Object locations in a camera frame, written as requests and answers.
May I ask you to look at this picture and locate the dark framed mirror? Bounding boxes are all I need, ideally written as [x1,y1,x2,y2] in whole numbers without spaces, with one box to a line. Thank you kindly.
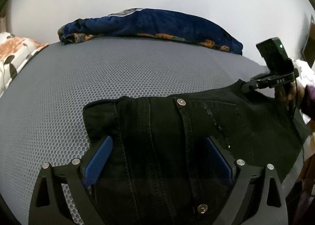
[302,15,315,68]

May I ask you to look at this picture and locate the black pants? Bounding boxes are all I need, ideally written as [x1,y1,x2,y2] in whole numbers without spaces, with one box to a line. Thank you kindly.
[83,80,309,224]

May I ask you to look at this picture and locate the white floral pillow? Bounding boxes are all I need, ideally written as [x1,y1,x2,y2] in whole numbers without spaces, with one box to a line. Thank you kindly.
[1,32,49,96]

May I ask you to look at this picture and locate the white patterned cloth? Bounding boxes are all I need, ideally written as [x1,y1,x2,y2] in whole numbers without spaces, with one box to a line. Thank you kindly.
[294,60,314,124]

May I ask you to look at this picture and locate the grey mesh mattress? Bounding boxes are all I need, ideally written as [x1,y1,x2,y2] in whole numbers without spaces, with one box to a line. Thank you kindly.
[0,35,303,225]

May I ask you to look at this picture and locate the right hand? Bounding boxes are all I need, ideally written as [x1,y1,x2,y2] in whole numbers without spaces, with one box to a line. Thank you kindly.
[274,83,298,110]

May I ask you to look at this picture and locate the blue floral blanket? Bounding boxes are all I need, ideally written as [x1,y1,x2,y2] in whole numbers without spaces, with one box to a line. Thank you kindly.
[57,8,243,55]

